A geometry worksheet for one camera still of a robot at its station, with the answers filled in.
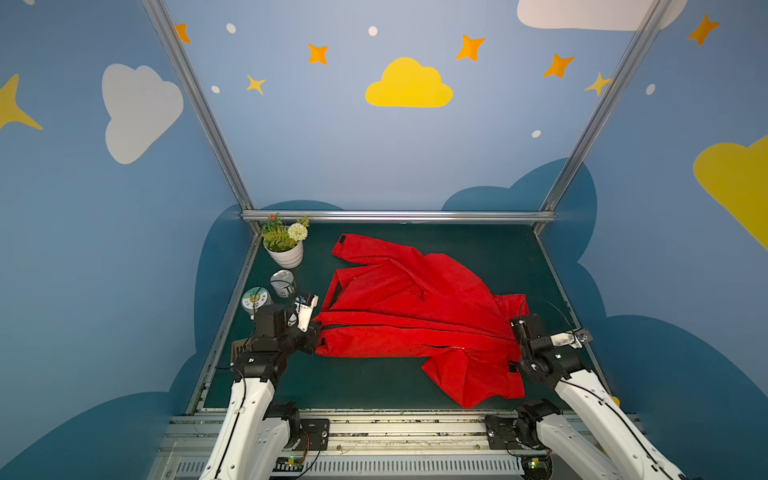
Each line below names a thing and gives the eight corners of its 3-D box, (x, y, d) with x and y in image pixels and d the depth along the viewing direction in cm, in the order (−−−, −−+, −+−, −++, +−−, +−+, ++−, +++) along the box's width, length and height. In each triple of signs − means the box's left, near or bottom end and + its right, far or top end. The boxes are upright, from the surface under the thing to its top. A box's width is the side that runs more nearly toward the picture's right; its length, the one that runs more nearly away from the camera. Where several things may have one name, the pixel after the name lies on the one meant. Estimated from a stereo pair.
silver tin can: (271, 297, 100) (267, 290, 97) (277, 277, 106) (273, 269, 102) (292, 298, 100) (289, 290, 97) (297, 277, 106) (294, 269, 102)
